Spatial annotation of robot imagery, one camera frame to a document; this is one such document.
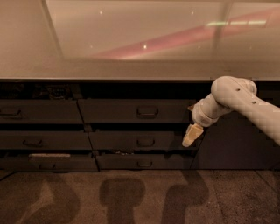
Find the grey drawer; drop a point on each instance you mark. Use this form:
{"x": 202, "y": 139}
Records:
{"x": 144, "y": 162}
{"x": 44, "y": 140}
{"x": 140, "y": 141}
{"x": 135, "y": 110}
{"x": 74, "y": 163}
{"x": 39, "y": 112}

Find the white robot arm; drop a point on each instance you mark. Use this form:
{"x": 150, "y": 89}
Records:
{"x": 233, "y": 94}

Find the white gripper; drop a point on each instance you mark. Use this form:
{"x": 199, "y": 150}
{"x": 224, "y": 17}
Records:
{"x": 199, "y": 114}

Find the white object in bottom drawer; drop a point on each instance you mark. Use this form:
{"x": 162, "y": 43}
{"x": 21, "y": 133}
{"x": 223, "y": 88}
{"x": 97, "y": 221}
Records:
{"x": 49, "y": 155}

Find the dark items in left drawer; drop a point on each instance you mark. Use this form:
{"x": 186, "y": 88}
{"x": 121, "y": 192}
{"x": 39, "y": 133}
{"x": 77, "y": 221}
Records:
{"x": 34, "y": 91}

